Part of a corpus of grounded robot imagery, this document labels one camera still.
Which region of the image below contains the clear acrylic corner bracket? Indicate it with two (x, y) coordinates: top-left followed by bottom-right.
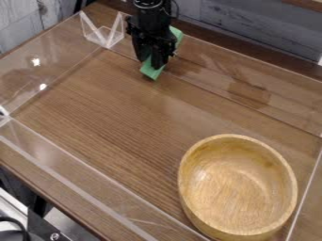
(79, 11), (125, 49)

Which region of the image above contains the brown wooden bowl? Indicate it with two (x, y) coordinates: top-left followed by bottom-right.
(178, 134), (299, 241)

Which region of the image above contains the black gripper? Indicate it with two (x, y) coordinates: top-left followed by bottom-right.
(126, 3), (177, 70)

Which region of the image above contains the black cable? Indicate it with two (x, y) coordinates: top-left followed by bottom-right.
(0, 217), (33, 241)

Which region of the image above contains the clear acrylic tray wall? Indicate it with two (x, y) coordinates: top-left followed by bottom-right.
(0, 4), (322, 241)

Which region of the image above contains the green rectangular block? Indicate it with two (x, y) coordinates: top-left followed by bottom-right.
(140, 26), (184, 80)

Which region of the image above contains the black metal table bracket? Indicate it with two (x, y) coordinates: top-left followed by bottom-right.
(27, 209), (74, 241)

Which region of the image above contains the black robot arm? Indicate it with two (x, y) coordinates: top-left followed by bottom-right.
(126, 0), (178, 70)

